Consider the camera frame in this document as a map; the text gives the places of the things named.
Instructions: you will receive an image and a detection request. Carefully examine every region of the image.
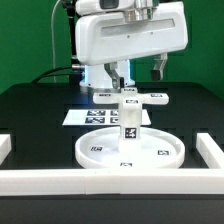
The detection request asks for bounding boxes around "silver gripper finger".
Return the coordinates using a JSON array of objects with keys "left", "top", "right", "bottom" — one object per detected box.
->
[
  {"left": 104, "top": 62, "right": 124, "bottom": 90},
  {"left": 150, "top": 53, "right": 168, "bottom": 81}
]

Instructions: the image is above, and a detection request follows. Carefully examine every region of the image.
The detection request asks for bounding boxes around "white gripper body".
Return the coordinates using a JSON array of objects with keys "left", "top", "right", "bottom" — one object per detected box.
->
[{"left": 75, "top": 0, "right": 188, "bottom": 65}]

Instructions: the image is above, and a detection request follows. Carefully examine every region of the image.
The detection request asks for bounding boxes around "white cross-shaped table base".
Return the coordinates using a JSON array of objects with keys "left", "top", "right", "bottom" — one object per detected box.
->
[{"left": 93, "top": 87, "right": 169, "bottom": 105}]

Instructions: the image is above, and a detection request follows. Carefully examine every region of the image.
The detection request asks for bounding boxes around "white round table top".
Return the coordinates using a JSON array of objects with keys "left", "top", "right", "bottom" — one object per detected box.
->
[{"left": 75, "top": 126, "right": 185, "bottom": 170}]

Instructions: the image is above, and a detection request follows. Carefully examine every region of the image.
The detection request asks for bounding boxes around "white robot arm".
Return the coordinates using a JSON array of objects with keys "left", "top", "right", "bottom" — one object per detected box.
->
[{"left": 75, "top": 0, "right": 188, "bottom": 92}]

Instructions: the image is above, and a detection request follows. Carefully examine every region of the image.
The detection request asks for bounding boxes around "white marker sheet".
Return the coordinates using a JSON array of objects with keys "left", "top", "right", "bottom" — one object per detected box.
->
[{"left": 62, "top": 108, "right": 152, "bottom": 127}]

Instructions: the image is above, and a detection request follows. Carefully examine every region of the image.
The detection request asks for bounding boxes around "white right fence block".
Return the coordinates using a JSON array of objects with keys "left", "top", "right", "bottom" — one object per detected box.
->
[{"left": 196, "top": 133, "right": 224, "bottom": 169}]

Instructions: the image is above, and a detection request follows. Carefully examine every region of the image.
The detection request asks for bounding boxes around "white fence block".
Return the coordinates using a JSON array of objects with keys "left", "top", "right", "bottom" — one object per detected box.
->
[
  {"left": 196, "top": 133, "right": 224, "bottom": 169},
  {"left": 0, "top": 134, "right": 12, "bottom": 165}
]

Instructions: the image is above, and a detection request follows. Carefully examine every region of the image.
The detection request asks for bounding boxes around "white front fence bar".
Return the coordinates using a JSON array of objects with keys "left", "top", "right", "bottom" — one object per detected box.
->
[{"left": 0, "top": 169, "right": 224, "bottom": 196}]

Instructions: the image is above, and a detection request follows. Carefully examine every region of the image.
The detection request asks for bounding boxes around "white left fence block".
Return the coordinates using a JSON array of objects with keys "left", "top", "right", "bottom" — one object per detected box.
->
[{"left": 0, "top": 134, "right": 12, "bottom": 165}]

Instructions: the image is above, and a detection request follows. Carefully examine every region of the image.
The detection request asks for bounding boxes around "black camera stand pole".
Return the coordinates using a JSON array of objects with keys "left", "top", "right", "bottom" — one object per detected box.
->
[{"left": 61, "top": 0, "right": 82, "bottom": 85}]

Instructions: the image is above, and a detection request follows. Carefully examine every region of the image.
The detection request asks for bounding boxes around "grey hanging cable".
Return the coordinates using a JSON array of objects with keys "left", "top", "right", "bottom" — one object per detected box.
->
[{"left": 50, "top": 0, "right": 64, "bottom": 69}]

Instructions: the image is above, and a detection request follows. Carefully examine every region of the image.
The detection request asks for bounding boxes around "black cable on table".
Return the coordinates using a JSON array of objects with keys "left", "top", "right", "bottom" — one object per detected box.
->
[{"left": 30, "top": 65, "right": 83, "bottom": 84}]

